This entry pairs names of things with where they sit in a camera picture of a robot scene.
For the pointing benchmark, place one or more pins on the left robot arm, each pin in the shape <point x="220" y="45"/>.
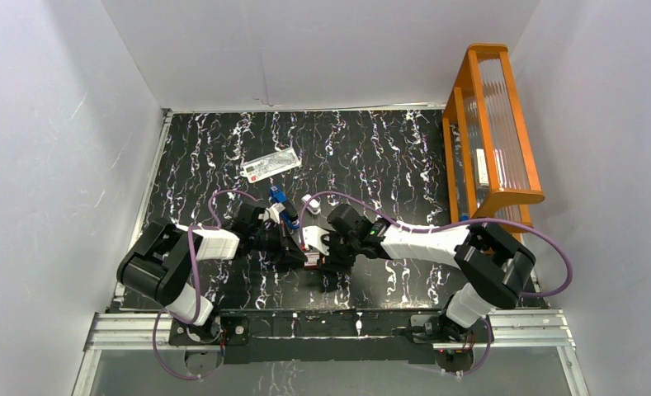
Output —
<point x="162" y="265"/>

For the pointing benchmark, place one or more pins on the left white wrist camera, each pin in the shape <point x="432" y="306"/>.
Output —
<point x="274" y="212"/>

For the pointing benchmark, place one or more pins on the white plastic package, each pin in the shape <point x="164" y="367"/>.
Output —
<point x="270" y="165"/>

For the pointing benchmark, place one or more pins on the aluminium frame rail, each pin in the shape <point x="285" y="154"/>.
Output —
<point x="128" y="354"/>

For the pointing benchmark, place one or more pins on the red white staple box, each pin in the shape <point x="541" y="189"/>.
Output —
<point x="313" y="260"/>

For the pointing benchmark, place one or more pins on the orange wooden rack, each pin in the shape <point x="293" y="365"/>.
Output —
<point x="490" y="165"/>

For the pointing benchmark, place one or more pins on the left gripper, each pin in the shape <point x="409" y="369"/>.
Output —
<point x="284" y="247"/>

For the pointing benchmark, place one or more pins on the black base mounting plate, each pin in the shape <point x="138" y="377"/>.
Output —
<point x="343" y="335"/>

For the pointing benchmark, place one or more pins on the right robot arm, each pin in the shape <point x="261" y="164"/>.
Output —
<point x="495" y="264"/>

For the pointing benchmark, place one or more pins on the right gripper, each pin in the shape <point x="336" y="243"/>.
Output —
<point x="332" y="261"/>

